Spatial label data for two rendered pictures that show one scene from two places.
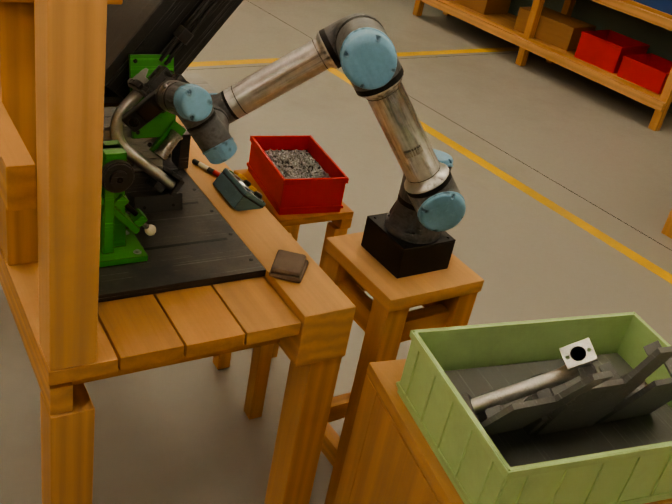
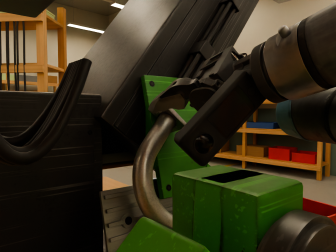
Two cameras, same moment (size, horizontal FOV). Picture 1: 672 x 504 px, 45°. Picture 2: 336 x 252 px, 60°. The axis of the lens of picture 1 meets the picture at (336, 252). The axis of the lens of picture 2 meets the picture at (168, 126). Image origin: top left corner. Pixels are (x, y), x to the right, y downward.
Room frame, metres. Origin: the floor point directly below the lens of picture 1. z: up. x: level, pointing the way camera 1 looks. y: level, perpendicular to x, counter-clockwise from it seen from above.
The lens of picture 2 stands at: (1.41, 0.58, 1.21)
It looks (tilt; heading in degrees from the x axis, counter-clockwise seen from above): 3 degrees down; 357
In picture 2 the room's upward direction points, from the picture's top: straight up
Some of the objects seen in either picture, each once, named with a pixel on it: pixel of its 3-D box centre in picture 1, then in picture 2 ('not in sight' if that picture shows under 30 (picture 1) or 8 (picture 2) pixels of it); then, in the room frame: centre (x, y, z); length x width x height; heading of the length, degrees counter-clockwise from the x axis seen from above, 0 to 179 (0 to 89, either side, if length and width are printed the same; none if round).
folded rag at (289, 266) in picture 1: (289, 265); not in sight; (1.67, 0.10, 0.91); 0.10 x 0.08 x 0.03; 176
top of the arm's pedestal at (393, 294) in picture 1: (403, 264); not in sight; (1.93, -0.19, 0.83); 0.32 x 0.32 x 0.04; 38
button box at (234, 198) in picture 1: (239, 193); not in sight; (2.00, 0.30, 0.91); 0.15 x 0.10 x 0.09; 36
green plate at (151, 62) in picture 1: (148, 91); (166, 132); (1.95, 0.56, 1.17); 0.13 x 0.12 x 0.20; 36
